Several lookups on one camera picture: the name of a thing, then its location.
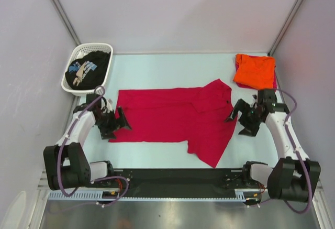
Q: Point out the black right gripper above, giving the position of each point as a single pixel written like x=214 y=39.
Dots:
x=250 y=129

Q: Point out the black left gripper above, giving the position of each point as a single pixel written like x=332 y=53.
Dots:
x=107 y=133

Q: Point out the red polo shirt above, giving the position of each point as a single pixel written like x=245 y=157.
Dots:
x=195 y=115

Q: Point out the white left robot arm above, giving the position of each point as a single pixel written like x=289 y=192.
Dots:
x=66 y=163

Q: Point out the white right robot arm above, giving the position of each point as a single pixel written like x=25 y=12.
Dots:
x=278 y=120

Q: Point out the folded orange t shirt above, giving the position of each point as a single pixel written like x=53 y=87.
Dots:
x=256 y=71

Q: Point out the black printed t shirt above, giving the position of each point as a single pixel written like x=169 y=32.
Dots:
x=89 y=71

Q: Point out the white plastic laundry basket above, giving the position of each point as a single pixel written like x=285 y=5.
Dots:
x=78 y=53

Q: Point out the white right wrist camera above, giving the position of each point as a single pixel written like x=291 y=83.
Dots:
x=255 y=97

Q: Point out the grey slotted cable duct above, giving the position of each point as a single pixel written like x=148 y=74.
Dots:
x=85 y=195

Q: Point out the aluminium frame rail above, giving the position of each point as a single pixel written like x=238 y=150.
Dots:
x=283 y=178

